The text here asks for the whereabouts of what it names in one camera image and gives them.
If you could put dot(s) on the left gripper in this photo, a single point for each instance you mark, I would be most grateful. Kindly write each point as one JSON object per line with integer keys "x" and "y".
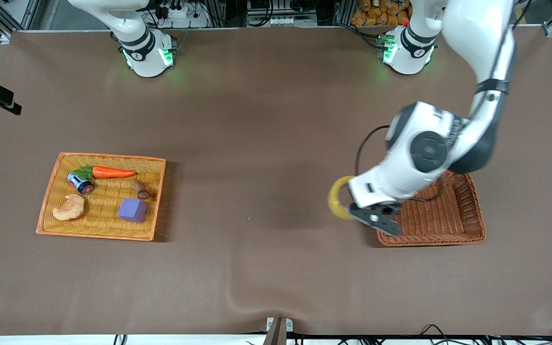
{"x": 393, "y": 209}

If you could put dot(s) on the yellow tape roll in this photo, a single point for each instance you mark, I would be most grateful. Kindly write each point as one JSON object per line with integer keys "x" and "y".
{"x": 336, "y": 201}

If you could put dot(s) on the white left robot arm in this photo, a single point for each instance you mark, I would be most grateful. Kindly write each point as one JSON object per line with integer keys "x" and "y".
{"x": 424, "y": 148}

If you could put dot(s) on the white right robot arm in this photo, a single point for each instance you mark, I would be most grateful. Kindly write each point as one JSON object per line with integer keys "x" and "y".
{"x": 144, "y": 57}

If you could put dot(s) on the brown wicker basket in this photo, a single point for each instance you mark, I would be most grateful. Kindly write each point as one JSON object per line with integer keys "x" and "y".
{"x": 448, "y": 215}

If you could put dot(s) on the toy croissant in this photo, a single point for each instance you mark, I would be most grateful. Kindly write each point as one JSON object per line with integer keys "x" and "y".
{"x": 70, "y": 209}

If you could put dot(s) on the orange toy carrot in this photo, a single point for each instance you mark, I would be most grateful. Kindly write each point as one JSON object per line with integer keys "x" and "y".
{"x": 113, "y": 172}

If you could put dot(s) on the yellow woven tray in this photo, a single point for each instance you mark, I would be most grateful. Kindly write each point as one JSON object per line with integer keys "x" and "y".
{"x": 101, "y": 225}

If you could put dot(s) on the small brown toy piece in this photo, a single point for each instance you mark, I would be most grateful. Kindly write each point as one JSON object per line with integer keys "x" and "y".
{"x": 141, "y": 189}

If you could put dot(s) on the purple foam cube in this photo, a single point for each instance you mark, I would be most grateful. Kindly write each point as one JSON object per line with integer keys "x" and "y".
{"x": 132, "y": 211}

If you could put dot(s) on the pile of orange snacks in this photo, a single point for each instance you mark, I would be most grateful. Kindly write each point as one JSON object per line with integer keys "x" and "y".
{"x": 376, "y": 14}

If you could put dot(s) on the slim white power strip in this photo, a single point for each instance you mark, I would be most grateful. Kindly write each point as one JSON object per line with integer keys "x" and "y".
{"x": 276, "y": 21}

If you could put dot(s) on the large white power strip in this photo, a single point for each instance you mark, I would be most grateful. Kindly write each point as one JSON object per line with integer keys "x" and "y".
{"x": 180, "y": 12}

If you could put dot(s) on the metal table edge bracket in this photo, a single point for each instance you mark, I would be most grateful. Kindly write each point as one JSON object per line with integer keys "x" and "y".
{"x": 278, "y": 330}

